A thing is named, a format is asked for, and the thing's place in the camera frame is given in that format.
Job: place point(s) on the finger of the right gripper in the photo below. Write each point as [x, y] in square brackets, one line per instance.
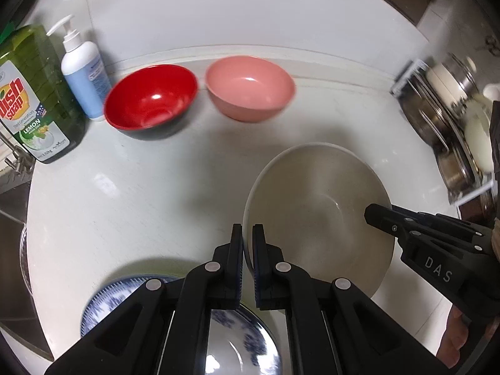
[394, 220]
[442, 233]

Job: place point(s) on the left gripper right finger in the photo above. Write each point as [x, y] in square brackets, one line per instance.
[333, 328]

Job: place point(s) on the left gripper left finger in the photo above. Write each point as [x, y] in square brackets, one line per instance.
[162, 328]

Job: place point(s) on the small blue floral plate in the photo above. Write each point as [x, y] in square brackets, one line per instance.
[238, 342]

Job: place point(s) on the white ceramic bowl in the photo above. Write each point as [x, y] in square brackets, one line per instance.
[311, 200]

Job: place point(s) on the pink bowl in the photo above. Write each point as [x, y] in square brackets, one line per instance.
[249, 89]

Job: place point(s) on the red bowl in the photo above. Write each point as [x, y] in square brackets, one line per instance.
[151, 99]

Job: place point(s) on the hanging kitchen scissors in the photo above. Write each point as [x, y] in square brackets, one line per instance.
[491, 45]

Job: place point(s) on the right human hand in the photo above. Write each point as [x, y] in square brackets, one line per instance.
[453, 338]

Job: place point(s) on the glass jar brown sauce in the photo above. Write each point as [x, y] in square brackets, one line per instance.
[480, 210]

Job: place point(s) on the lower stainless steel pot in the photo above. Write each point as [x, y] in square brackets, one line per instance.
[456, 173]

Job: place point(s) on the stainless steel pot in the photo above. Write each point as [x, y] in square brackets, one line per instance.
[456, 173]
[425, 117]

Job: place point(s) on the metal corner pot rack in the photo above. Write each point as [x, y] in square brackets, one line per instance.
[445, 108]

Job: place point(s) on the upper stainless steel pot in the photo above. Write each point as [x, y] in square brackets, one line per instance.
[425, 117]

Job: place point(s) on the cream round ceramic pot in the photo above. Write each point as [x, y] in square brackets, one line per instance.
[478, 140]

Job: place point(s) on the steel sink faucet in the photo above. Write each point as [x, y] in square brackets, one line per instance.
[23, 162]

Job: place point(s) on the green dish soap bottle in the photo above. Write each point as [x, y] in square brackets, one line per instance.
[37, 106]

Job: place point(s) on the white blue pump bottle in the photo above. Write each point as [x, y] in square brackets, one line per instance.
[83, 69]

